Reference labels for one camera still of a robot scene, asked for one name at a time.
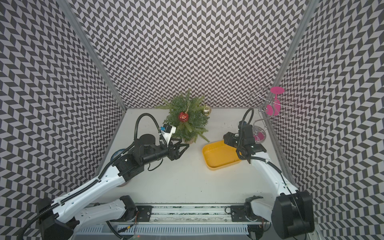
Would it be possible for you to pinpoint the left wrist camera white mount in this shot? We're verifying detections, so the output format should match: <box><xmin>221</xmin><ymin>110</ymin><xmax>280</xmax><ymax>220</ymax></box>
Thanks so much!
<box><xmin>160</xmin><ymin>124</ymin><xmax>177</xmax><ymax>146</ymax></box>

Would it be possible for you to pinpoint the right aluminium corner post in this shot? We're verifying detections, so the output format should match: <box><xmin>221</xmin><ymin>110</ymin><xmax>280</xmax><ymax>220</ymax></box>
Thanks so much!
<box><xmin>272</xmin><ymin>0</ymin><xmax>320</xmax><ymax>87</ymax></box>

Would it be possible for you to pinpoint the yellow plastic tray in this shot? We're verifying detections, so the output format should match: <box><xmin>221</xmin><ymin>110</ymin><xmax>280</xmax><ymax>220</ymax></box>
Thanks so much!
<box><xmin>202</xmin><ymin>141</ymin><xmax>241</xmax><ymax>171</ymax></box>

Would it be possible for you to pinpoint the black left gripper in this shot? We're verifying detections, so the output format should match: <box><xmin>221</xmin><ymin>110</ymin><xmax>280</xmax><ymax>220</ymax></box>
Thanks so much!
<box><xmin>142</xmin><ymin>137</ymin><xmax>189</xmax><ymax>166</ymax></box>

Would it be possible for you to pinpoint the pink plastic wine glass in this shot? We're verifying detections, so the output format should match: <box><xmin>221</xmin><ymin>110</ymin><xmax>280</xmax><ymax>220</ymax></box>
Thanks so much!
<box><xmin>266</xmin><ymin>87</ymin><xmax>285</xmax><ymax>117</ymax></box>

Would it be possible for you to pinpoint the small green christmas tree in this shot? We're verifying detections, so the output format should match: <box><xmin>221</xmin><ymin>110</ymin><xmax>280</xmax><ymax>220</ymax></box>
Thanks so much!
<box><xmin>156</xmin><ymin>91</ymin><xmax>209</xmax><ymax>143</ymax></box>

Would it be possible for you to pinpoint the red faceted ball ornament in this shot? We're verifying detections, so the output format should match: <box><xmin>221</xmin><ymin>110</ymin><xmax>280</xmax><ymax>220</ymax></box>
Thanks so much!
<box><xmin>178</xmin><ymin>112</ymin><xmax>190</xmax><ymax>123</ymax></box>

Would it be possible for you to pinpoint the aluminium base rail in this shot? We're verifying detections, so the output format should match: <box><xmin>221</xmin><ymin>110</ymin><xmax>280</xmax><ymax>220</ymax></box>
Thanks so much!
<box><xmin>86</xmin><ymin>203</ymin><xmax>317</xmax><ymax>236</ymax></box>

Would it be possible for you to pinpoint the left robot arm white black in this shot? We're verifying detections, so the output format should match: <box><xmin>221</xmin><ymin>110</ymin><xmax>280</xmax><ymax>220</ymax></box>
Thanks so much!
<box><xmin>17</xmin><ymin>133</ymin><xmax>190</xmax><ymax>240</ymax></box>

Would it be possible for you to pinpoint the aluminium corner post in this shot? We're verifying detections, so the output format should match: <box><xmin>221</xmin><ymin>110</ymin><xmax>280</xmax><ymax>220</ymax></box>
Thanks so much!
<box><xmin>272</xmin><ymin>0</ymin><xmax>320</xmax><ymax>87</ymax></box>
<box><xmin>56</xmin><ymin>0</ymin><xmax>127</xmax><ymax>112</ymax></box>

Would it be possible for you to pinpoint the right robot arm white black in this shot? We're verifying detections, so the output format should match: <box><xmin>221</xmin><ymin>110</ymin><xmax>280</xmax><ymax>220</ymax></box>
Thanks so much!
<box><xmin>224</xmin><ymin>121</ymin><xmax>315</xmax><ymax>239</ymax></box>

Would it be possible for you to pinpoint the blue patterned small plate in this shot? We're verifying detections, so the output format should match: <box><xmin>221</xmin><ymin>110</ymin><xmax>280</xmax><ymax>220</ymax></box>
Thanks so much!
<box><xmin>111</xmin><ymin>149</ymin><xmax>125</xmax><ymax>165</ymax></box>

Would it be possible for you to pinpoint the gold shiny ball ornament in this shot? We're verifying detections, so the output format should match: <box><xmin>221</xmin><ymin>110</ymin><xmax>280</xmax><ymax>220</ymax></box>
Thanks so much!
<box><xmin>202</xmin><ymin>106</ymin><xmax>212</xmax><ymax>116</ymax></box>

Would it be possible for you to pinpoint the left aluminium corner post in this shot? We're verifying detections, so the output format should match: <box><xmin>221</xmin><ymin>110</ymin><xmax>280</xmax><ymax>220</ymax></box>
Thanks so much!
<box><xmin>56</xmin><ymin>0</ymin><xmax>127</xmax><ymax>112</ymax></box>

